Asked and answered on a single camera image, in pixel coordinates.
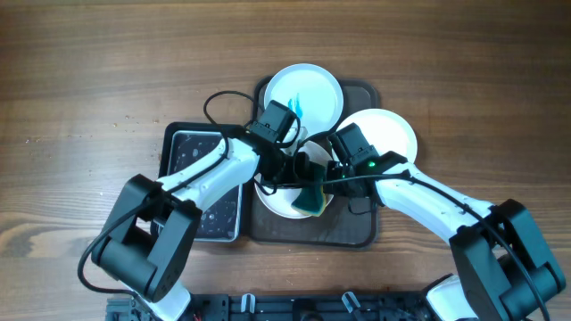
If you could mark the white plate front blue stain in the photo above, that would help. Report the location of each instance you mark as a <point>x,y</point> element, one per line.
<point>281,201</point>

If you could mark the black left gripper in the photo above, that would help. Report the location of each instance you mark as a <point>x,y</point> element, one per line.
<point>302,169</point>

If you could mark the white plate top blue stain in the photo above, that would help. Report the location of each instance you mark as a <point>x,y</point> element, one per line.
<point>312,92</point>

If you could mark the small black water tray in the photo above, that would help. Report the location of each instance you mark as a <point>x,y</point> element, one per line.
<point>184,143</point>

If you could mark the green yellow sponge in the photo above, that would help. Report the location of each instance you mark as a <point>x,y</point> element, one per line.
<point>311,200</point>

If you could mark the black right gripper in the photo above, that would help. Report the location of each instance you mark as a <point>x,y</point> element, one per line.
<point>337,190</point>

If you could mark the white plate blue stain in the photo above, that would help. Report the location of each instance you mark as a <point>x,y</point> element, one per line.
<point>312,92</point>
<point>281,201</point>

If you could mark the large brown serving tray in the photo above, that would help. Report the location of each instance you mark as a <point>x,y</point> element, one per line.
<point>336,226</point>

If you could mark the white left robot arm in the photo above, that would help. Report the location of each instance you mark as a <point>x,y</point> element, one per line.
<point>146,239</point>

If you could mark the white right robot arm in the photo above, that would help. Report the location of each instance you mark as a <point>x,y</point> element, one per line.
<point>506,270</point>

